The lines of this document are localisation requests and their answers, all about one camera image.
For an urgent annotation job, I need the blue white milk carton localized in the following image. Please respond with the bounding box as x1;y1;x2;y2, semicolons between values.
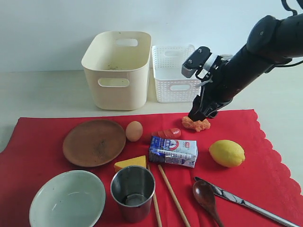
149;136;198;168

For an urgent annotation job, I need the brown wooden plate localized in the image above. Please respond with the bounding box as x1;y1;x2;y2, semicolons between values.
62;120;126;167

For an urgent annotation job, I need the yellow lemon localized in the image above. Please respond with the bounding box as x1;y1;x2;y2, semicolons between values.
209;140;246;168

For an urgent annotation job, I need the orange cheese wedge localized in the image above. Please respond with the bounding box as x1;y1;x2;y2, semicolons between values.
114;155;147;173

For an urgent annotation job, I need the red sausage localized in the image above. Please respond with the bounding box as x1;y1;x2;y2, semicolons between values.
151;128;181;139

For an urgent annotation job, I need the silver table knife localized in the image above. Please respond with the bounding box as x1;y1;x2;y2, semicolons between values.
194;176;298;227

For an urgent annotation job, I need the dark wooden spoon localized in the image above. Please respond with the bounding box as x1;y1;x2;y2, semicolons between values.
192;180;224;227

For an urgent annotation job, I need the right wooden chopstick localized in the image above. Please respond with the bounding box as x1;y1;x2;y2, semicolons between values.
158;165;191;227

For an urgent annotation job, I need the orange fried chicken piece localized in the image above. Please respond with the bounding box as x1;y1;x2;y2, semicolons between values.
182;116;211;132

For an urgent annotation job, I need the white perforated plastic basket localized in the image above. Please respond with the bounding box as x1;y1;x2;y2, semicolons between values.
151;44;200;103

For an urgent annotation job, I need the pale green ceramic bowl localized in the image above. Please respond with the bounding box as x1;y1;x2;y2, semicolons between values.
29;170;106;227

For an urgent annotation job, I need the cream plastic bin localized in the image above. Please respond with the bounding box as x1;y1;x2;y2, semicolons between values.
81;31;152;111

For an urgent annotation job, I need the left wooden chopstick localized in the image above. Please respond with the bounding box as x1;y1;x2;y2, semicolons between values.
147;164;163;227

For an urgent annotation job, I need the brown egg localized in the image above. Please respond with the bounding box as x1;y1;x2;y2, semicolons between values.
125;121;143;142

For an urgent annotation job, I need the red table cloth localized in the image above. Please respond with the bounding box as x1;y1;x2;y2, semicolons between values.
0;110;303;227

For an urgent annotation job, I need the wooden chopstick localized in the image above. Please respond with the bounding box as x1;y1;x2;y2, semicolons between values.
147;164;163;227
158;165;191;227

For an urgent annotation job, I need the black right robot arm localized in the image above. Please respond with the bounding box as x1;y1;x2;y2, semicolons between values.
181;0;303;122

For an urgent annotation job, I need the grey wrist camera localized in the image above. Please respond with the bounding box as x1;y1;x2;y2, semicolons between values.
181;46;212;78

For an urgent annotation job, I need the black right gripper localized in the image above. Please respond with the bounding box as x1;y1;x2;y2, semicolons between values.
188;55;232;121

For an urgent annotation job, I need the stainless steel cup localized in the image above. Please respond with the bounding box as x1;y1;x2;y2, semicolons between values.
110;166;156;223

